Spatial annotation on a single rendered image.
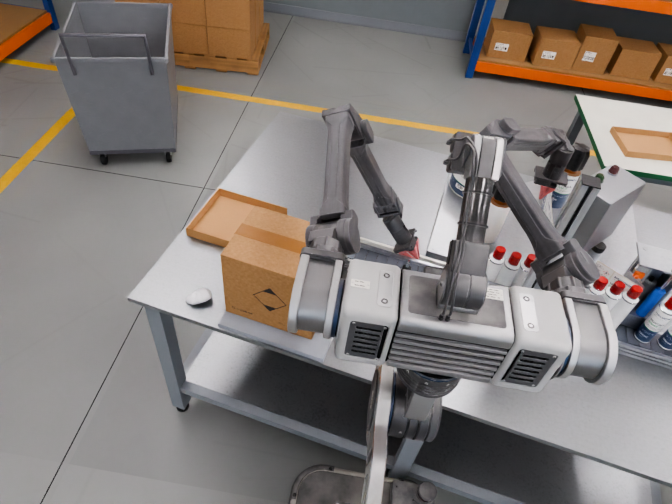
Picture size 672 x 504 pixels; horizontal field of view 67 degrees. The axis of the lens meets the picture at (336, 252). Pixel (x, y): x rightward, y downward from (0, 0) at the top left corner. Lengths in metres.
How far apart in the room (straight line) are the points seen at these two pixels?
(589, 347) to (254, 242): 0.95
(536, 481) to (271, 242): 1.44
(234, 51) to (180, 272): 3.15
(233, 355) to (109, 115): 1.83
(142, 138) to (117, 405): 1.77
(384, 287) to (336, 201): 0.30
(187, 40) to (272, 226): 3.39
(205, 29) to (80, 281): 2.51
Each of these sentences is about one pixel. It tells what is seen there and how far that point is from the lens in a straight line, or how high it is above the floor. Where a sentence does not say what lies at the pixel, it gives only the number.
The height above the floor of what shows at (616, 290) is 1.07.
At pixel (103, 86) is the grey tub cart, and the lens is 3.42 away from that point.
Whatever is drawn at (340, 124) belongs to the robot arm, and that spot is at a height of 1.54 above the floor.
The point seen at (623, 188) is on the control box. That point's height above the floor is 1.47.
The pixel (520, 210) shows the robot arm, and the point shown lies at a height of 1.51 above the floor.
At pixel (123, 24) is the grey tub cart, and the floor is 0.66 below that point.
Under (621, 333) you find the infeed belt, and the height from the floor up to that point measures 0.88.
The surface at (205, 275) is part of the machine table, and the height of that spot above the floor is 0.83.
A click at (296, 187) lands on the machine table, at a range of 2.19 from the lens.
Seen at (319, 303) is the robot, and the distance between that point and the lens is 0.91.
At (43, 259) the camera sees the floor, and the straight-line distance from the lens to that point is 3.26.
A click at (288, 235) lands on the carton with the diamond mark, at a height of 1.12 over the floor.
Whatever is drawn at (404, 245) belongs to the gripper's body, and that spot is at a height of 1.01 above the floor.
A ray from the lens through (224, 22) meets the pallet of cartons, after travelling 4.68.
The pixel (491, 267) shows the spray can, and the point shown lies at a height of 1.02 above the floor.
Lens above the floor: 2.20
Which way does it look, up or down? 46 degrees down
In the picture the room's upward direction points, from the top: 8 degrees clockwise
